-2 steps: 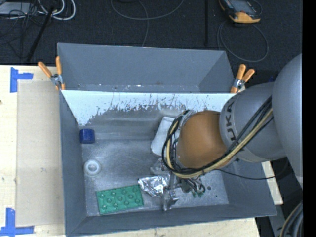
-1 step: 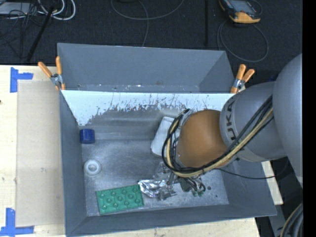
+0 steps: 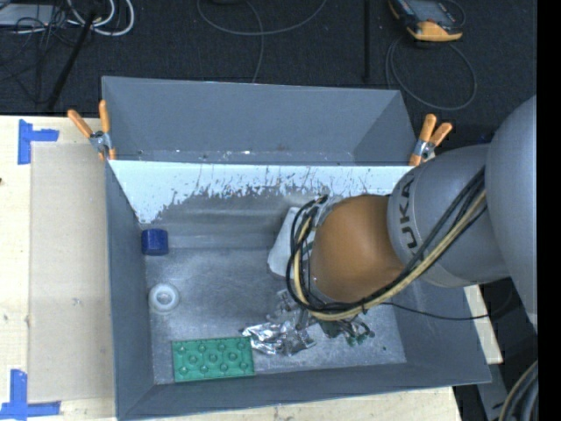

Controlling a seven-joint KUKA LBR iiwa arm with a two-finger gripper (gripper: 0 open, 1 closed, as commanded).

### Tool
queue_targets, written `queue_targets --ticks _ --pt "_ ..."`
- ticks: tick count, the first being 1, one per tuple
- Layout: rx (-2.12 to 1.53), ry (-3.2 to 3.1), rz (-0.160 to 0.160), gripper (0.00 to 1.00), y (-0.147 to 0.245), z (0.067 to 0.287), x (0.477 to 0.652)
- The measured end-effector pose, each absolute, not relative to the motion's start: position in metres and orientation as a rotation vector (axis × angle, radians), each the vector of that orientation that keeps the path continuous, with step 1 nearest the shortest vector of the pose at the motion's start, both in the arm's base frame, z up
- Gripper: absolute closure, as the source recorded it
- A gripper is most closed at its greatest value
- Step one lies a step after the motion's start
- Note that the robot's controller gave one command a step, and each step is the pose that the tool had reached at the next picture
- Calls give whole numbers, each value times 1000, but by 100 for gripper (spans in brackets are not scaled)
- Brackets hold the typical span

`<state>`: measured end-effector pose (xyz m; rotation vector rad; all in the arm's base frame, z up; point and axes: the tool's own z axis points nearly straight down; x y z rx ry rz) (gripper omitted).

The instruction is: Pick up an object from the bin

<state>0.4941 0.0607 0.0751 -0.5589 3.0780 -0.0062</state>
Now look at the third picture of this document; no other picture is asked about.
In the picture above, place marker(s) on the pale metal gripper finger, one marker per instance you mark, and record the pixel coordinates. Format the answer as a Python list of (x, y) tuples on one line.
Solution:
[(303, 320), (287, 301)]

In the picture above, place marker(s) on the crumpled silver foil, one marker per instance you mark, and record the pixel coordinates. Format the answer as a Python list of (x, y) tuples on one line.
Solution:
[(277, 338)]

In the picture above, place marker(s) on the grey metal bin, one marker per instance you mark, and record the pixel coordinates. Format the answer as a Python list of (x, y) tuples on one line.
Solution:
[(228, 274)]

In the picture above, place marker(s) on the dark green flat block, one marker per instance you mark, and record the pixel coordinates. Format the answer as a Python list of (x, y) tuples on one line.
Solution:
[(213, 359)]

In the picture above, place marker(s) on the blue plastic cylinder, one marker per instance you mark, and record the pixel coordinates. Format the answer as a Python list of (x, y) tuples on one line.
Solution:
[(154, 241)]

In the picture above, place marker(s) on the pale wood flat board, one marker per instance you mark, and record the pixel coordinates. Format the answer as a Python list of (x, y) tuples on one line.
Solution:
[(70, 252)]

